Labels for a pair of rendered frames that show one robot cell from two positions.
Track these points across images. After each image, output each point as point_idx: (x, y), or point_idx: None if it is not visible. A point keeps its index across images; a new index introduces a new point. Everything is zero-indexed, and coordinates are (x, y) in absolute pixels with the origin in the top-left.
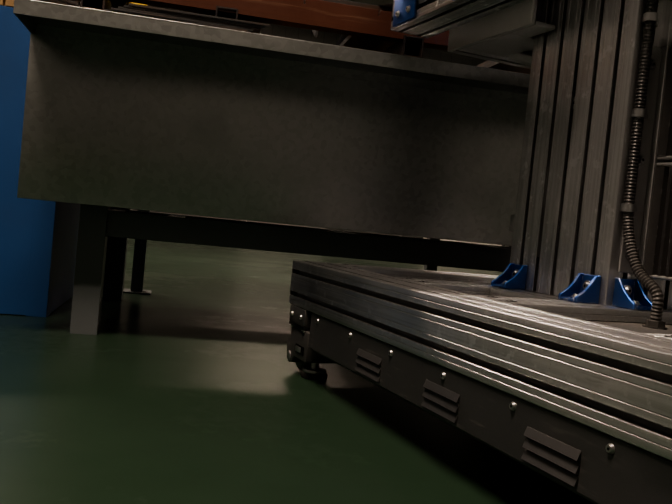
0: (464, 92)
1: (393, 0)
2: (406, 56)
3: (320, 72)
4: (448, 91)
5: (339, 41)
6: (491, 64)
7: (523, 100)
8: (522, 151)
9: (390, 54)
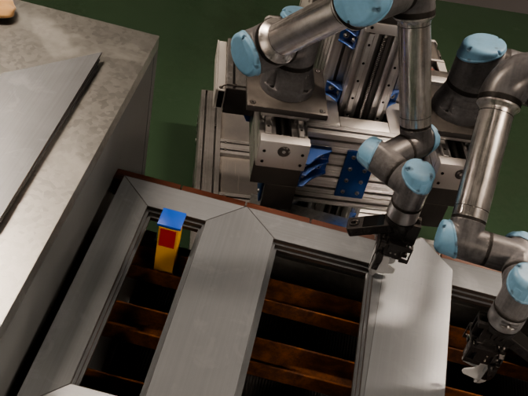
0: (342, 270)
1: (445, 212)
2: (419, 237)
3: (465, 302)
4: (356, 274)
5: (443, 382)
6: (262, 305)
7: (289, 256)
8: (359, 212)
9: (430, 240)
